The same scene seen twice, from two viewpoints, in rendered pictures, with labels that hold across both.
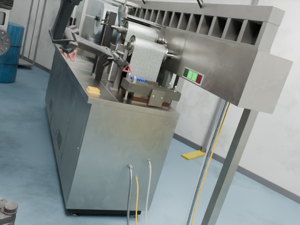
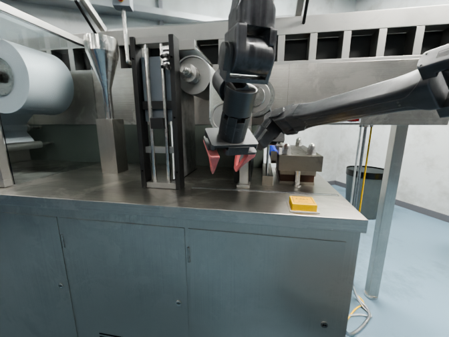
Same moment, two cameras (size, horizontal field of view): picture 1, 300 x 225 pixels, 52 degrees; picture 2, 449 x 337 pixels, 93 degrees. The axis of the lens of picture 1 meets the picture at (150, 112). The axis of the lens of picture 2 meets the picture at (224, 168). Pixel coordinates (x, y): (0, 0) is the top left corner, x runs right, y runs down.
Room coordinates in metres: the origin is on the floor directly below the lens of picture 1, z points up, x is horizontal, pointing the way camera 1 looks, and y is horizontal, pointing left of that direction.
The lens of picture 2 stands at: (1.84, 1.04, 1.15)
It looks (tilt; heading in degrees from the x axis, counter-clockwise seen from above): 12 degrees down; 306
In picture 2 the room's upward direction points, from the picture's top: straight up
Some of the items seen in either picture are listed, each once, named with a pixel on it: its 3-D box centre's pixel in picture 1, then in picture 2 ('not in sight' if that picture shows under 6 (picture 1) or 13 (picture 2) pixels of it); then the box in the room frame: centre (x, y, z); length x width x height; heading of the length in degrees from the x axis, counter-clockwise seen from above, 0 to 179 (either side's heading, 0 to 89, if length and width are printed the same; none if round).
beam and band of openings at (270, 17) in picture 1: (156, 13); (144, 51); (3.00, 0.21, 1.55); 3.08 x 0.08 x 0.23; 26
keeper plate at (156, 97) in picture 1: (156, 98); not in sight; (2.09, -0.02, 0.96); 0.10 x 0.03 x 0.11; 116
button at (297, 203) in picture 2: (93, 89); (302, 203); (2.01, 0.40, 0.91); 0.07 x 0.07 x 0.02; 26
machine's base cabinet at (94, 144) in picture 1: (88, 110); (83, 253); (3.12, 0.62, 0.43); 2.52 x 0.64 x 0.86; 26
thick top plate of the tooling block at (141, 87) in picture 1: (151, 89); (293, 155); (2.16, 0.04, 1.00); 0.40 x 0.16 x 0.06; 116
